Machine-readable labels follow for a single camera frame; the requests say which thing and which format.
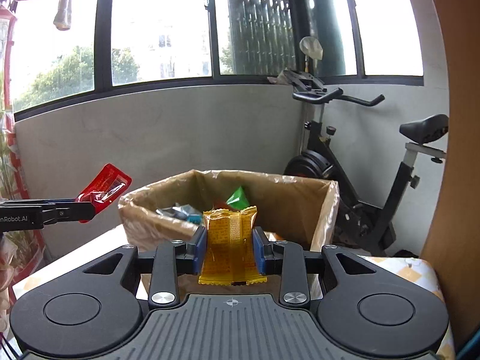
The hanging beige sock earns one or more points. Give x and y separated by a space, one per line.
63 7

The black window frame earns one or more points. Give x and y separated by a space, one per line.
101 45

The blue curtain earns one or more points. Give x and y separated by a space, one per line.
470 345

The wooden panel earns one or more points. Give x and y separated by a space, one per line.
461 195

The teal snack packet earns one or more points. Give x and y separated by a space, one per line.
194 218

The checked floral tablecloth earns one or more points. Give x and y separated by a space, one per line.
412 273

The yellow snack packet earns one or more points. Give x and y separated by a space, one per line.
228 243

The red clear-window snack packet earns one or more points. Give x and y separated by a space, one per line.
107 183

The black exercise bike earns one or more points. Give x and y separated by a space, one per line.
318 165

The clear plastic bag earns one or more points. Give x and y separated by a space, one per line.
7 262

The plastic-lined cardboard box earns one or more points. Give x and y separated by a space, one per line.
161 234

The perforated metal window screen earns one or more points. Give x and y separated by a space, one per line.
258 26

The crumpled beige bag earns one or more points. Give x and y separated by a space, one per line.
279 78

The red printed banner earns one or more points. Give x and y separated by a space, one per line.
9 45

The white plastic bag on pole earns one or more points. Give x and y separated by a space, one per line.
311 47

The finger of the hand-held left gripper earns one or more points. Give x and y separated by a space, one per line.
67 213

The vertical metal pipe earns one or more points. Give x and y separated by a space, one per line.
303 127

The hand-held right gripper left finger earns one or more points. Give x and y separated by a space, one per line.
200 249

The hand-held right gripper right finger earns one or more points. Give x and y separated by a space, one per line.
258 251

